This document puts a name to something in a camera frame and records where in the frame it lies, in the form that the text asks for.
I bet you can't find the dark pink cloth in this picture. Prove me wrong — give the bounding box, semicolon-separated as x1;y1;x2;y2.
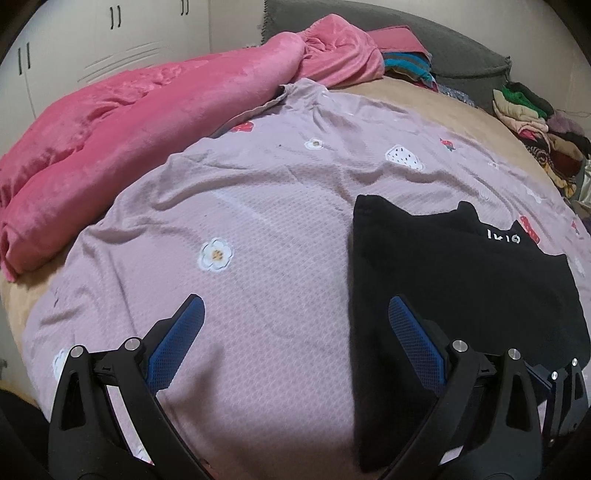
368;27;431;52

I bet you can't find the pink fleece blanket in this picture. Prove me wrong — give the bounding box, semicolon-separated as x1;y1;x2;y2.
0;14;386;283

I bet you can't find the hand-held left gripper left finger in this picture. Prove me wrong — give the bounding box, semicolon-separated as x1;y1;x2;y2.
47;294;218;480

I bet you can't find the lilac printed bed cover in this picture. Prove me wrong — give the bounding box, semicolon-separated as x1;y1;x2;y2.
21;78;591;480

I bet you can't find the black garment with orange trim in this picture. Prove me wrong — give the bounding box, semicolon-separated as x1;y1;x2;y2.
352;194;591;474

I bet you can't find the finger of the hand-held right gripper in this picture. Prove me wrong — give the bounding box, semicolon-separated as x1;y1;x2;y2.
524;357;591;439

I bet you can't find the pile of mixed clothes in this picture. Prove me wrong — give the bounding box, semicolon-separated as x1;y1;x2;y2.
492;82;591;217

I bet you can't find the beige bed sheet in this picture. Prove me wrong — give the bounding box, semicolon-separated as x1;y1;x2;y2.
0;74;575;416

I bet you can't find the white wardrobe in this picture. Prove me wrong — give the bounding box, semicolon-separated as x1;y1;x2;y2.
0;0;267;121

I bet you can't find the teal striped cloth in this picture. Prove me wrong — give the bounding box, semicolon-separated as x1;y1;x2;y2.
383;51;437;88

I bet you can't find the grey cushion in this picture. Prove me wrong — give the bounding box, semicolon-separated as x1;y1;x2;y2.
259;0;511;109

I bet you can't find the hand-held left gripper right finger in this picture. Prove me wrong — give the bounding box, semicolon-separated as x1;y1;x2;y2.
383;295;543;480

